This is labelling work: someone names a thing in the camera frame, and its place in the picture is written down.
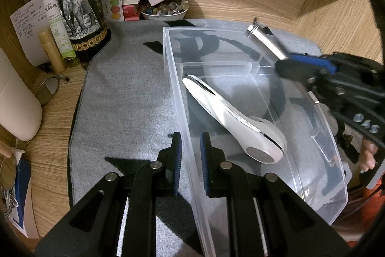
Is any pale pink mug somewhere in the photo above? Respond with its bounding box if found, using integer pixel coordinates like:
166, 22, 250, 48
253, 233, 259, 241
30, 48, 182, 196
0, 48, 43, 159

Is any small round mirror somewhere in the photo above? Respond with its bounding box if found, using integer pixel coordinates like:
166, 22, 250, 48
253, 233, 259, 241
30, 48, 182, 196
35, 74, 70, 106

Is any clear plastic box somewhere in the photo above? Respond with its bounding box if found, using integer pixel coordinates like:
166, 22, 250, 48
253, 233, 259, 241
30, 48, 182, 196
162, 26, 349, 257

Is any beige cylindrical tube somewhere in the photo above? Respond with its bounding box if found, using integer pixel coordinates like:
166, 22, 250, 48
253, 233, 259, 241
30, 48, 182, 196
38, 30, 67, 74

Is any green spray bottle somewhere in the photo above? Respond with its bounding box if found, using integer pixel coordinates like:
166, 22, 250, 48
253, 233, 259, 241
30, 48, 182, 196
42, 0, 77, 68

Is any dark wine bottle elephant label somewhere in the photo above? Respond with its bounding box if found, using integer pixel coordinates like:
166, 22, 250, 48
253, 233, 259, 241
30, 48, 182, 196
52, 0, 112, 69

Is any white box with fruit print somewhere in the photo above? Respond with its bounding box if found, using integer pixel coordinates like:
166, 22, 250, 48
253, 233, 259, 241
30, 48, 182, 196
104, 0, 124, 22

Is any handwritten paper note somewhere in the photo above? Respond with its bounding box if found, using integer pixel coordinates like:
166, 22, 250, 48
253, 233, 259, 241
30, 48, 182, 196
10, 0, 50, 67

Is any white bowl of beads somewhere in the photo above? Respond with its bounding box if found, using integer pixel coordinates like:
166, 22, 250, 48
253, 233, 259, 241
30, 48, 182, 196
140, 0, 190, 21

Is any person's right hand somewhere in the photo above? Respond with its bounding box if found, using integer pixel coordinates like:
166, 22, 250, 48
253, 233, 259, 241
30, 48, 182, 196
359, 143, 379, 173

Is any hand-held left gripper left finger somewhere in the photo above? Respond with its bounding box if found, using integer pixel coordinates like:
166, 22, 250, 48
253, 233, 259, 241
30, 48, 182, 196
34, 132, 183, 257

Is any silver metal cylinder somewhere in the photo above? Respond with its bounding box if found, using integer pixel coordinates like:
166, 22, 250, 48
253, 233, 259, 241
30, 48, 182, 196
246, 17, 289, 60

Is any orange clothing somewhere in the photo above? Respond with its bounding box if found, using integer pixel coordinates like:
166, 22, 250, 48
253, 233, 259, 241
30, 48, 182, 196
346, 188, 382, 242

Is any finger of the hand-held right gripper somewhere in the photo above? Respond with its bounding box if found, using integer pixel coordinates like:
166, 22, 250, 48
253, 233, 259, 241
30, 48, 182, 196
289, 53, 339, 74
275, 59, 319, 86

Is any white handheld massager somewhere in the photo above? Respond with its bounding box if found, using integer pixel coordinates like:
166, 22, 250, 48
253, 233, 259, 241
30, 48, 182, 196
182, 74, 288, 164

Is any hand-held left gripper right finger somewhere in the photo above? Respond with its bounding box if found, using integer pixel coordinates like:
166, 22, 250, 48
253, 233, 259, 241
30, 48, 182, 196
200, 132, 351, 257

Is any blue and white booklet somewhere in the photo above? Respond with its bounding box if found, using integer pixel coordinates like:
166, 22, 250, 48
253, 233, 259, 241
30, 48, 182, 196
6, 152, 39, 239

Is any grey mat with black letters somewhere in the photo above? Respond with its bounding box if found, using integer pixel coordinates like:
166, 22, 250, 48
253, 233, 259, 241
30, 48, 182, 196
69, 18, 343, 257

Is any small red box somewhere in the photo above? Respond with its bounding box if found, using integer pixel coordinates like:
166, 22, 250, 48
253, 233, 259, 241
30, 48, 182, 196
122, 4, 141, 20

